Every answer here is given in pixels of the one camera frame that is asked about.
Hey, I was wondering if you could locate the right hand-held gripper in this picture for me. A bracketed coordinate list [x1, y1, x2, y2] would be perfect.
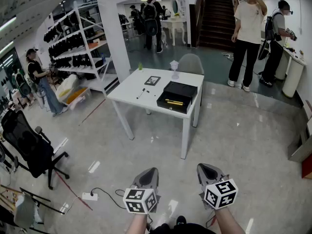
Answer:
[196, 163, 239, 210]

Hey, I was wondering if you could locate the grey low cabinet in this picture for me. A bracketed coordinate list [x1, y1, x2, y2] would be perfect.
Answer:
[287, 124, 312, 163]

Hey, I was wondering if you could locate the black office chair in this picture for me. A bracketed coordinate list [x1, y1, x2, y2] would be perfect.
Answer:
[1, 109, 70, 190]

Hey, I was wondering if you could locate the clear plastic cup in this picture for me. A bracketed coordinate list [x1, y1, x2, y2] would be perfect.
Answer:
[170, 60, 180, 80]

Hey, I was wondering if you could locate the person's right forearm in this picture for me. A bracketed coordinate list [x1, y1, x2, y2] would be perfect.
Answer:
[214, 206, 246, 234]

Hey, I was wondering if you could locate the black box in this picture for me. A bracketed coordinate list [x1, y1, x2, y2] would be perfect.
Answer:
[156, 80, 198, 114]

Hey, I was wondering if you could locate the white bulky bag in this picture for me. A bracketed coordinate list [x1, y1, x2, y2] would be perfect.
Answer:
[55, 74, 80, 104]

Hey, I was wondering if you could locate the white round counter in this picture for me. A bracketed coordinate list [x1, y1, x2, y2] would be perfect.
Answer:
[274, 45, 308, 98]

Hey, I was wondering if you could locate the clear plastic storage bin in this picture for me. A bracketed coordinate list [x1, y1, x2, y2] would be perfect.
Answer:
[65, 86, 92, 111]

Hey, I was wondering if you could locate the white shelving rack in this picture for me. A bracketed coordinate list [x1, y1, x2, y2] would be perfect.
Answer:
[43, 1, 120, 95]

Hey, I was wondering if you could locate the group of black bags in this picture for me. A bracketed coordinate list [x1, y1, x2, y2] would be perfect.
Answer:
[43, 13, 105, 69]

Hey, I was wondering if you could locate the person's left forearm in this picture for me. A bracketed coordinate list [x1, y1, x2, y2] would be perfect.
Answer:
[125, 213, 149, 234]

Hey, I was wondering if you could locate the red box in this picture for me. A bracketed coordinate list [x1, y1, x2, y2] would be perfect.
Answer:
[301, 154, 312, 179]

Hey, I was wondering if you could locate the grey cloth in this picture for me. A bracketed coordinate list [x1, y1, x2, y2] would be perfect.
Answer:
[13, 194, 42, 229]

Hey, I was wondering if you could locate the black power cable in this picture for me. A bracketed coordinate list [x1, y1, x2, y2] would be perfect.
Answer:
[90, 187, 128, 210]

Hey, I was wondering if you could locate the person's black clothing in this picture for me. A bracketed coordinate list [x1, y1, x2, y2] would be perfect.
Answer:
[148, 223, 217, 234]

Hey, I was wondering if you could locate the black folding stand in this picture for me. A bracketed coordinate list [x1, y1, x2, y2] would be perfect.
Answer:
[0, 184, 66, 234]

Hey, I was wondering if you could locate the dark wooden staircase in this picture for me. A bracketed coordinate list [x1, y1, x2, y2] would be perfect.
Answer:
[194, 0, 239, 51]

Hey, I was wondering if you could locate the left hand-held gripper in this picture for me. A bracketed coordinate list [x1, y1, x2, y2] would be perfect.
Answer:
[123, 167, 161, 215]

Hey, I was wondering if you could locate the white dressing table with mirror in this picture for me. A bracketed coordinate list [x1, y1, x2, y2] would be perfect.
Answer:
[160, 0, 188, 47]

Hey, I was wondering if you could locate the black picture frame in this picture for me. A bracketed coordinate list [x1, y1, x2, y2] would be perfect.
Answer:
[144, 76, 162, 86]

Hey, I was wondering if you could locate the grey shell chair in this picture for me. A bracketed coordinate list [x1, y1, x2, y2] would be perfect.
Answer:
[177, 53, 205, 76]

